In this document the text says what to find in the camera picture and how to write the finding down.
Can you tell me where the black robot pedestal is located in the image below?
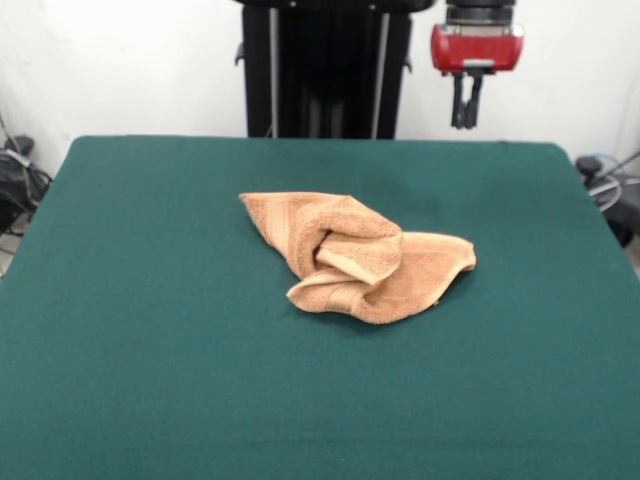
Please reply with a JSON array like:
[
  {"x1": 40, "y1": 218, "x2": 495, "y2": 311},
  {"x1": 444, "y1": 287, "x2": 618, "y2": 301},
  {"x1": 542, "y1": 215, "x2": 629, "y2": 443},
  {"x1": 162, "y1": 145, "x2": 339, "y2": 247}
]
[{"x1": 232, "y1": 0, "x2": 436, "y2": 140}]

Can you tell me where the grey stand base with cables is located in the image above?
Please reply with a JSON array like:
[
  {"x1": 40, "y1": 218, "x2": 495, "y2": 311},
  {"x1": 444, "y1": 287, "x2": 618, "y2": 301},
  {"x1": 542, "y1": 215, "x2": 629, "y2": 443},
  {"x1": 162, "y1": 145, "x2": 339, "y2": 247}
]
[{"x1": 574, "y1": 152, "x2": 640, "y2": 249}]

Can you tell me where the tan terry towel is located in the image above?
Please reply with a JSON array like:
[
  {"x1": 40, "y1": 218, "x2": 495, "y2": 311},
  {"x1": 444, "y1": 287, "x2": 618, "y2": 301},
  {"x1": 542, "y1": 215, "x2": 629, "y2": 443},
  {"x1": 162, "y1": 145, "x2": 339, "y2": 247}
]
[{"x1": 238, "y1": 191, "x2": 477, "y2": 325}]

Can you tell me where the dark green table cloth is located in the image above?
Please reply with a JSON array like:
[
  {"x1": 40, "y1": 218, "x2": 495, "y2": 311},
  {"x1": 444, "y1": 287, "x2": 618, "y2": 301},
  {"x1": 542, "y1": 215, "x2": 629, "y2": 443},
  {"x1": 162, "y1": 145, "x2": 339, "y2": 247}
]
[{"x1": 0, "y1": 134, "x2": 640, "y2": 480}]

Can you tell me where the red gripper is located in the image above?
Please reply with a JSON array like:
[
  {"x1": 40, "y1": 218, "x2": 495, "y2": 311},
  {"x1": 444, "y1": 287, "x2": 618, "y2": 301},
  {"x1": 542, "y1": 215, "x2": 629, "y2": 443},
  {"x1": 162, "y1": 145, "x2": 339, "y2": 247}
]
[{"x1": 430, "y1": 22, "x2": 526, "y2": 130}]

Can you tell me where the black equipment base with cables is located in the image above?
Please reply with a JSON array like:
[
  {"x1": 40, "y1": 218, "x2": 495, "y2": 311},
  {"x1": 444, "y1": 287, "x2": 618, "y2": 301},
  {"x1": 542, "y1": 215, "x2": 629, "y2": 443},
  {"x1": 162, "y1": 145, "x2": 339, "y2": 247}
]
[{"x1": 0, "y1": 134, "x2": 54, "y2": 236}]

